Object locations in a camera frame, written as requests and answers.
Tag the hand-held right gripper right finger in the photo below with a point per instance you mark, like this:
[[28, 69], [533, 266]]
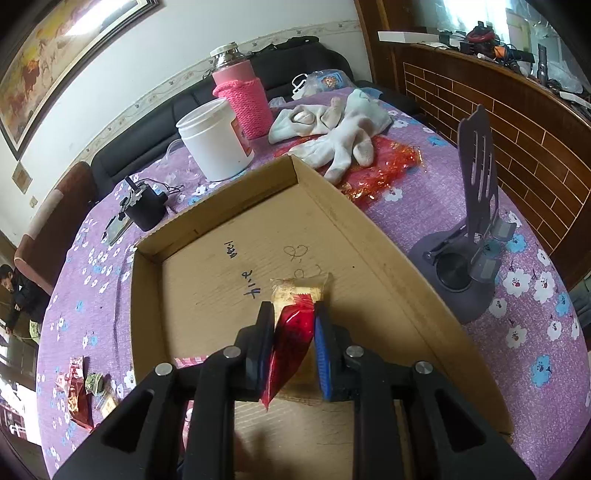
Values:
[[323, 364]]

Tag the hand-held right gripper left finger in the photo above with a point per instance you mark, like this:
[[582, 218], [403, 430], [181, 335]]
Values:
[[262, 364]]

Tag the bright red snack packet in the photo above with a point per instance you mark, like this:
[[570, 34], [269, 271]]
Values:
[[288, 350]]

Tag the cardboard box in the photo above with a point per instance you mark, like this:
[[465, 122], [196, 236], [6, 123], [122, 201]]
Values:
[[207, 277]]

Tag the green snack packet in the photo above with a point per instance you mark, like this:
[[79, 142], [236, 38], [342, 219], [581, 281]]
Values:
[[94, 383]]

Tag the dark red snack packet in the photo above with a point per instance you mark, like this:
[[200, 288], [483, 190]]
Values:
[[78, 406]]

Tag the pink checkered snack packet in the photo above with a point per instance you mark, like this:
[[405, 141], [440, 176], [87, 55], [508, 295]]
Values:
[[191, 362]]

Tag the tan snack packet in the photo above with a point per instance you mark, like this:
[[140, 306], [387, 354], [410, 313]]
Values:
[[109, 405]]

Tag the small black motor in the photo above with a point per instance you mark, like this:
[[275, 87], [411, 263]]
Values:
[[147, 207]]

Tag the thin notebook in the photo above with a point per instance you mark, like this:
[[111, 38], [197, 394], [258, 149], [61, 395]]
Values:
[[117, 228]]

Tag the red cellophane wrapper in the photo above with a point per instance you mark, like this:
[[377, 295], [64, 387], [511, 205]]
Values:
[[392, 161]]

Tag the white plastic jar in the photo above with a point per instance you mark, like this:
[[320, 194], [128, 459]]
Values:
[[212, 143]]

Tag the rolled white sock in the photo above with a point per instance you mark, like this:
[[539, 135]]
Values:
[[295, 122]]

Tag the grey phone stand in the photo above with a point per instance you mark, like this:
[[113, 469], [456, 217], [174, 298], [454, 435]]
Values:
[[480, 175]]

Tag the black leather sofa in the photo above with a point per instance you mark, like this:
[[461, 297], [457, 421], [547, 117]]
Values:
[[138, 138]]

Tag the brown armchair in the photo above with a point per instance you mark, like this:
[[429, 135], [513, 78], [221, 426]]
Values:
[[46, 221]]

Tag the pink thermos flask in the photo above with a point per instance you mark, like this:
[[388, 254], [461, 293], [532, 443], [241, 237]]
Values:
[[244, 97]]

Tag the blue snack bag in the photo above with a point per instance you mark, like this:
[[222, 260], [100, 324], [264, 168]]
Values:
[[325, 83]]

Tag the wooden counter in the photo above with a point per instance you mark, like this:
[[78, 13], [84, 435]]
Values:
[[531, 138]]

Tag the white flat box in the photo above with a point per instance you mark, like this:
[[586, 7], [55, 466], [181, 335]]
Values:
[[406, 37]]

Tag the framed horse painting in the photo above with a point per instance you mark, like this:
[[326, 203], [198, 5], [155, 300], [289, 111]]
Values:
[[60, 60]]

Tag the small wall plaque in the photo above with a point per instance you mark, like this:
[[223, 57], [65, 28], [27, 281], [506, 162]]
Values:
[[21, 174]]

